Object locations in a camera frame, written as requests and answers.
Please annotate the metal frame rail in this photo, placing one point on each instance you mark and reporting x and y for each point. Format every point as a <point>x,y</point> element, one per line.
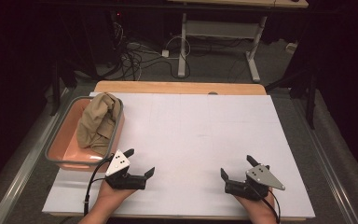
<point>28,161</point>
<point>326,174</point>

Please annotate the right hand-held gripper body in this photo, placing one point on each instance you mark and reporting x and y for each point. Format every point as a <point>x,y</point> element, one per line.
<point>262,179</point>

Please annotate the khaki cloth garment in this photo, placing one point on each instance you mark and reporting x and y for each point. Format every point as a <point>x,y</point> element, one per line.
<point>98,121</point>

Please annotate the desk with white metal frame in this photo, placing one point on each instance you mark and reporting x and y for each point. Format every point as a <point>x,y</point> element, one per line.
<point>220,29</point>

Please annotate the person's left hand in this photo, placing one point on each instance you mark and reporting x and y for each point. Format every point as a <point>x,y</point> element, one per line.
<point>113,196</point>

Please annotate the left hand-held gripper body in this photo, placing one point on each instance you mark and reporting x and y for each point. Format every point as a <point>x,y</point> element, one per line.
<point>118,163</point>

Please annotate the person's right hand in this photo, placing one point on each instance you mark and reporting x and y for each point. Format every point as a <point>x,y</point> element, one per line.
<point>254,203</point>

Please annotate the pink basin with grey rim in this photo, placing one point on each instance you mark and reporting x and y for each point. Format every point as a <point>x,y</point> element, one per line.
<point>65,146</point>

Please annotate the white power adapter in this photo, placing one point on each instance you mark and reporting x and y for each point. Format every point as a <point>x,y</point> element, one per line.
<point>165,53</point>

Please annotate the black stand leg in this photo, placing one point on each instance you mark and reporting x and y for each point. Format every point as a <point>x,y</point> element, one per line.
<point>311,105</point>
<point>55,90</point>

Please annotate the white board table cover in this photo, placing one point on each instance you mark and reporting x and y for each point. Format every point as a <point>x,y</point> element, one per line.
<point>199,137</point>

